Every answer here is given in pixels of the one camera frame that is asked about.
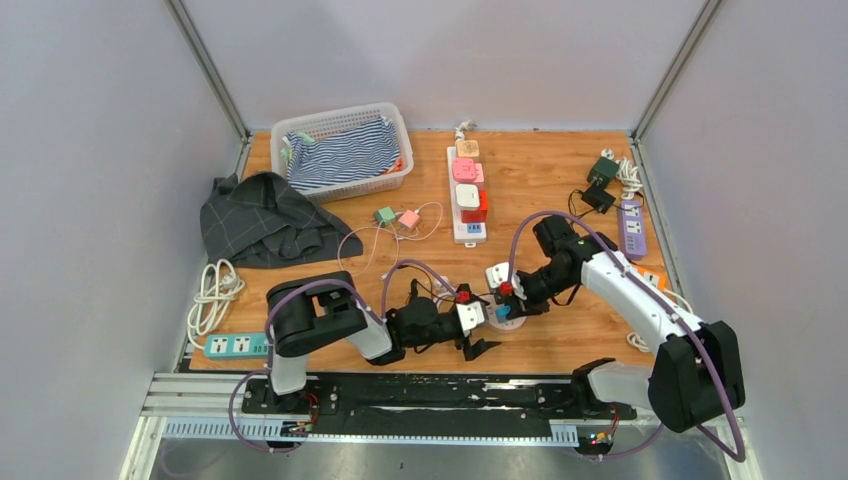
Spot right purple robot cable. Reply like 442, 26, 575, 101
500, 210, 747, 464

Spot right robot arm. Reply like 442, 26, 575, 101
485, 211, 746, 433

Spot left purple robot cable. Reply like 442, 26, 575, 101
226, 258, 472, 456

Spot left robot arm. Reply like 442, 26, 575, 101
266, 271, 500, 413

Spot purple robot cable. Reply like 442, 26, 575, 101
500, 210, 747, 464
226, 258, 472, 456

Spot orange power strip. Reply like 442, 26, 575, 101
633, 264, 668, 292

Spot purple power strip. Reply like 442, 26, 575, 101
617, 200, 647, 261

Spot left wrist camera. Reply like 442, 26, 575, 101
456, 301, 488, 336

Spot beige plug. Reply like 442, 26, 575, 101
455, 140, 480, 158

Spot dark grey plaid cloth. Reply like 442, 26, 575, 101
199, 172, 364, 269

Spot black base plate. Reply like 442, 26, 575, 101
237, 373, 637, 439

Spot red plug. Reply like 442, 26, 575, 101
461, 189, 489, 224

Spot white plug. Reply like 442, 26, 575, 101
454, 183, 481, 211

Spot pink plug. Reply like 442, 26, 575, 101
451, 157, 484, 185

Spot white plastic basket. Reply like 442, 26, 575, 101
270, 102, 414, 203

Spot black adapter at right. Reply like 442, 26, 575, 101
580, 185, 615, 214

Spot dark green adapter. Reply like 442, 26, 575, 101
587, 156, 619, 189

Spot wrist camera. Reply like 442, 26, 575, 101
484, 262, 526, 299
456, 301, 488, 336

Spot striped cloth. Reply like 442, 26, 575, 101
280, 117, 401, 190

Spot white long power strip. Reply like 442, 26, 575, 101
446, 146, 487, 248

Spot green small charger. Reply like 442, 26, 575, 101
374, 207, 397, 227

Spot teal power strip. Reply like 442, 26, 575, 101
203, 333, 269, 359

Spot white coiled cable left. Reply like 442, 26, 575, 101
186, 258, 246, 351

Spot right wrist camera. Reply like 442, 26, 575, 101
484, 262, 526, 299

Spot blue plug adapter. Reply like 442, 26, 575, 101
495, 305, 511, 323

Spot round pink socket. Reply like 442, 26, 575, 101
487, 313, 527, 331

